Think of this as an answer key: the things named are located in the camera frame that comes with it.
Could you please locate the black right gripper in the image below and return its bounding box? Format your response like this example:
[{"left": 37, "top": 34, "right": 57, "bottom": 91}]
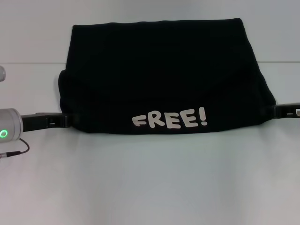
[{"left": 267, "top": 102, "right": 300, "bottom": 119}]

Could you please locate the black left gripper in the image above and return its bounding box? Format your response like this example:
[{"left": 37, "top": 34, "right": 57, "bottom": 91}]
[{"left": 20, "top": 112, "right": 82, "bottom": 133}]

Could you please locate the black t-shirt with white print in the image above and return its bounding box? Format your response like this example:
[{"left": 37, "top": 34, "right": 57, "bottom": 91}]
[{"left": 58, "top": 17, "right": 277, "bottom": 135}]

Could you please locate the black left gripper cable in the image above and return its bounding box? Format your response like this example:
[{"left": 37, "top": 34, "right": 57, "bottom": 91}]
[{"left": 0, "top": 138, "right": 30, "bottom": 159}]

